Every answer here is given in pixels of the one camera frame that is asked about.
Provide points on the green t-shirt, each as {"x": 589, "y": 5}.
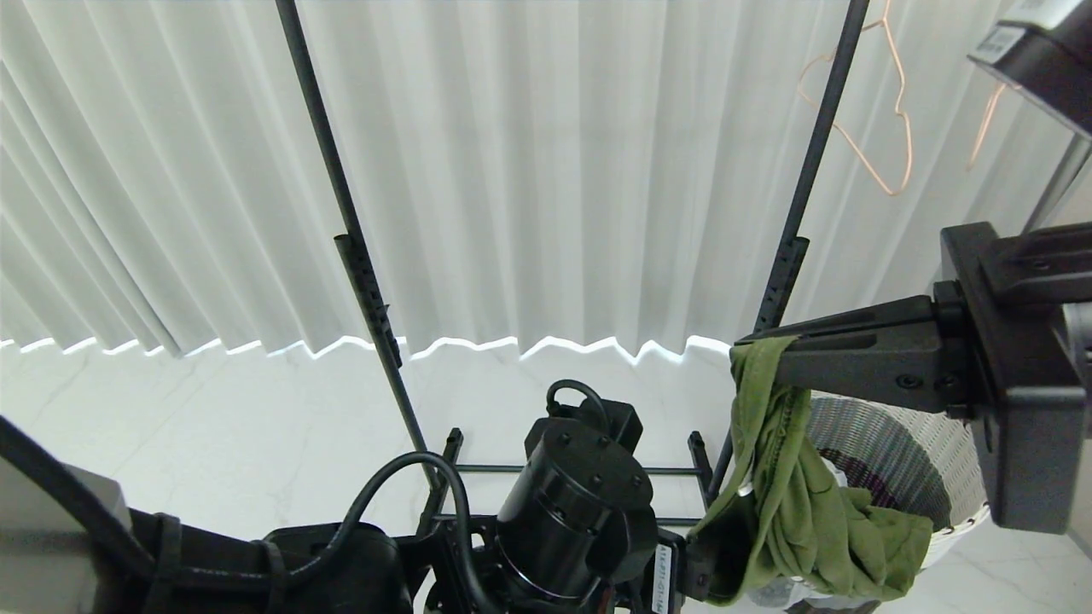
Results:
{"x": 793, "y": 512}

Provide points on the black clothes rack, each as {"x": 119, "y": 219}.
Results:
{"x": 365, "y": 294}

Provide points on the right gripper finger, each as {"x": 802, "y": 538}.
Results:
{"x": 904, "y": 379}
{"x": 887, "y": 328}

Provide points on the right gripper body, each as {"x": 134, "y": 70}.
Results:
{"x": 1024, "y": 384}

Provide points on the pink clothes hanger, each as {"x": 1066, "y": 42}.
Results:
{"x": 909, "y": 153}
{"x": 985, "y": 126}

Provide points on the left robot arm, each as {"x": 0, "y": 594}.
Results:
{"x": 580, "y": 512}

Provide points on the white laundry basket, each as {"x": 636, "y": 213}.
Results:
{"x": 921, "y": 443}

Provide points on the white curtain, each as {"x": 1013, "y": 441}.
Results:
{"x": 554, "y": 170}

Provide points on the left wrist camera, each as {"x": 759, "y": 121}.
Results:
{"x": 597, "y": 426}

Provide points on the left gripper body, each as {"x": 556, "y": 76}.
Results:
{"x": 682, "y": 571}

